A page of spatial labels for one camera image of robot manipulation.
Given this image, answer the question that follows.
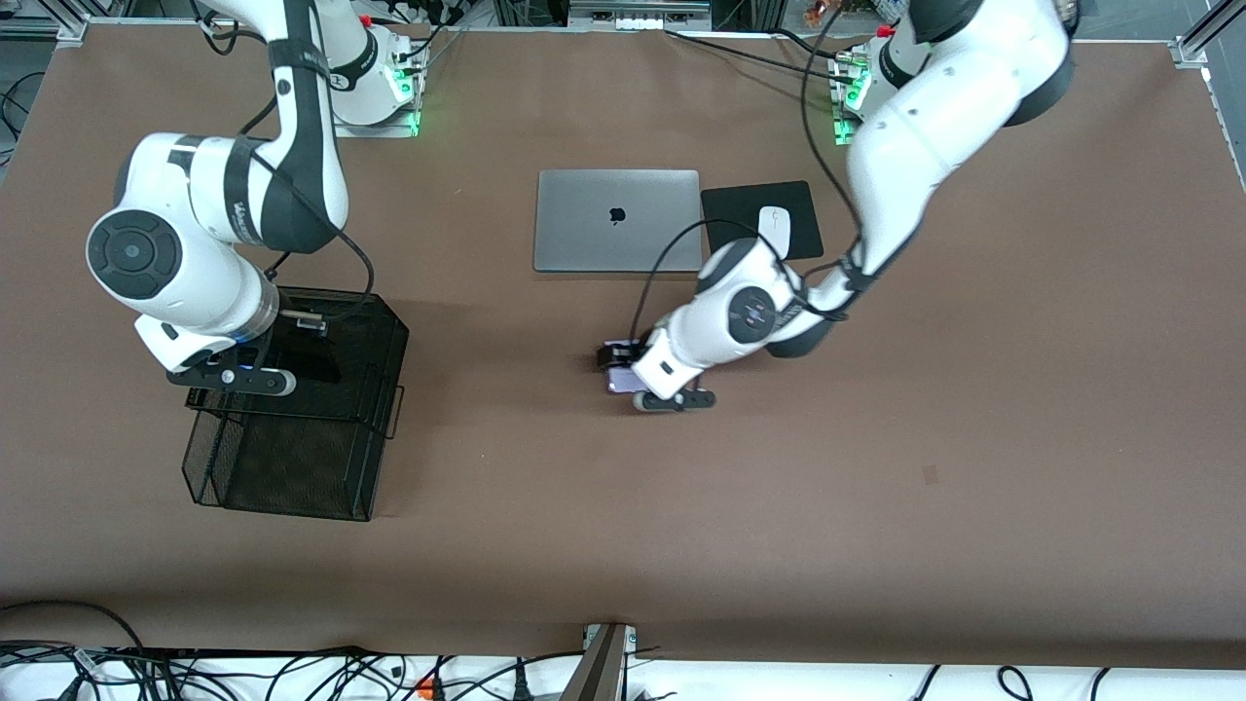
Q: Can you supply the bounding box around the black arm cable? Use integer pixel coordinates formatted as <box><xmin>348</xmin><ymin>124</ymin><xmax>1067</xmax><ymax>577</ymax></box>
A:
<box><xmin>238</xmin><ymin>97</ymin><xmax>377</xmax><ymax>332</ymax></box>
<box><xmin>629</xmin><ymin>0</ymin><xmax>877</xmax><ymax>342</ymax></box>

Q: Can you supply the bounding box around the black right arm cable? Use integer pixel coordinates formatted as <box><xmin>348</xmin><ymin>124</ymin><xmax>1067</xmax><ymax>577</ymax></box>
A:
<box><xmin>238</xmin><ymin>97</ymin><xmax>377</xmax><ymax>332</ymax></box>

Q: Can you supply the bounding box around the aluminium frame corner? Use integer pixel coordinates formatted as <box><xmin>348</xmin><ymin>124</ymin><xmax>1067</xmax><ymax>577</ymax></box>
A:
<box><xmin>1171</xmin><ymin>0</ymin><xmax>1246</xmax><ymax>69</ymax></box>

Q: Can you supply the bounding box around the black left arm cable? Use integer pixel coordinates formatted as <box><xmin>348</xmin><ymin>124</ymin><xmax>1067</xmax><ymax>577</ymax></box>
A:
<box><xmin>629</xmin><ymin>0</ymin><xmax>877</xmax><ymax>342</ymax></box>

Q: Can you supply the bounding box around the black cable across table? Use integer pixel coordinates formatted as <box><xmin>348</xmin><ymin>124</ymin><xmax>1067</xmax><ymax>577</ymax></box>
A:
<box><xmin>665</xmin><ymin>27</ymin><xmax>840</xmax><ymax>77</ymax></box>

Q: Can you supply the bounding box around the black mouse pad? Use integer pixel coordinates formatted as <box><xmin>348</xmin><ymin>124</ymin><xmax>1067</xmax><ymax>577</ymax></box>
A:
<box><xmin>700</xmin><ymin>179</ymin><xmax>825</xmax><ymax>269</ymax></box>

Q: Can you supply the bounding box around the grey equipment box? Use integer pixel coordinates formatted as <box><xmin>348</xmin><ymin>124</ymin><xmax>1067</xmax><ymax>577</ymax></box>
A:
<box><xmin>569</xmin><ymin>0</ymin><xmax>712</xmax><ymax>30</ymax></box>

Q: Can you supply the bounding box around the aluminium profile post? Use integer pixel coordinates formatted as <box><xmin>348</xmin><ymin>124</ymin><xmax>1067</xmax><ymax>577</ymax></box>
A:
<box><xmin>563</xmin><ymin>623</ymin><xmax>639</xmax><ymax>701</ymax></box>

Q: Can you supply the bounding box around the lavender flip phone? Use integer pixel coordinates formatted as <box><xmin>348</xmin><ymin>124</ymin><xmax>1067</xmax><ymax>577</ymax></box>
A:
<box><xmin>603</xmin><ymin>340</ymin><xmax>645</xmax><ymax>396</ymax></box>

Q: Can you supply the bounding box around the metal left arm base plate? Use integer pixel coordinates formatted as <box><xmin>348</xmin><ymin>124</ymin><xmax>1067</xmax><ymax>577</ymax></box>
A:
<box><xmin>829</xmin><ymin>49</ymin><xmax>872</xmax><ymax>147</ymax></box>

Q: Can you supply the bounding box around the silver laptop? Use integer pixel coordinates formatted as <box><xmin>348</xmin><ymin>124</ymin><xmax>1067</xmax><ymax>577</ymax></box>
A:
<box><xmin>532</xmin><ymin>168</ymin><xmax>704</xmax><ymax>275</ymax></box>

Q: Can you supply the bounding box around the white computer mouse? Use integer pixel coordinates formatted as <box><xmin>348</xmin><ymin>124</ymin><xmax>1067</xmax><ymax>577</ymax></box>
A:
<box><xmin>757</xmin><ymin>204</ymin><xmax>792</xmax><ymax>256</ymax></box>

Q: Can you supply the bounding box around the black mesh desk organizer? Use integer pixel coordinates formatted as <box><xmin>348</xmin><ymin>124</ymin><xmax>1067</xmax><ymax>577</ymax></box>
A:
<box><xmin>181</xmin><ymin>282</ymin><xmax>410</xmax><ymax>523</ymax></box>

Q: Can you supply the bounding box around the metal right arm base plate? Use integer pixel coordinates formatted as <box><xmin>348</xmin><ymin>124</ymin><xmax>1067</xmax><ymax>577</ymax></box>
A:
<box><xmin>331</xmin><ymin>58</ymin><xmax>421</xmax><ymax>139</ymax></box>

